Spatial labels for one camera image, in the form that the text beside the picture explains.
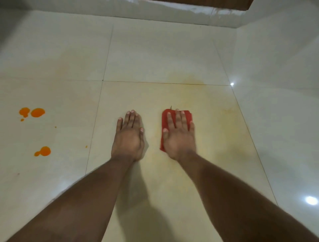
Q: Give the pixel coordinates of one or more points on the orange liquid spill drops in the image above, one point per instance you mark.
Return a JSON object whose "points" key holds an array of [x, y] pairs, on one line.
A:
{"points": [[38, 112]]}

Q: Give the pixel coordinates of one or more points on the person's right hand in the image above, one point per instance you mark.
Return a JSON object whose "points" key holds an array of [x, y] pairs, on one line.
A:
{"points": [[179, 142]]}

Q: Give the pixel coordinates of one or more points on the person's left hand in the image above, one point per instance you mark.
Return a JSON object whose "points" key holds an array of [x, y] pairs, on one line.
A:
{"points": [[128, 142]]}

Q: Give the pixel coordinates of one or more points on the person's right forearm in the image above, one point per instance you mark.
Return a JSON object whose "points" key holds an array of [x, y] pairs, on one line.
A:
{"points": [[244, 204]]}

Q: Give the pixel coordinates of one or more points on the person's left forearm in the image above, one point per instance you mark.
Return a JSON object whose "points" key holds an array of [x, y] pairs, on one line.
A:
{"points": [[74, 207]]}

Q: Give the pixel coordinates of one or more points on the brown wooden panel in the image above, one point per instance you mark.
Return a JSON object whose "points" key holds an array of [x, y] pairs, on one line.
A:
{"points": [[211, 3]]}

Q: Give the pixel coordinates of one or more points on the red cloth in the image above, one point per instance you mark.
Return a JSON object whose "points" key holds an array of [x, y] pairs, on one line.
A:
{"points": [[164, 119]]}

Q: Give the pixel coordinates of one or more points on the white baseboard ledge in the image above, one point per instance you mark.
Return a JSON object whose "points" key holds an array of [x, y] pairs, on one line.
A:
{"points": [[149, 10]]}

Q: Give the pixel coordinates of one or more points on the cream tiled floor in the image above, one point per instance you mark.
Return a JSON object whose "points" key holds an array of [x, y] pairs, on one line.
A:
{"points": [[162, 57]]}

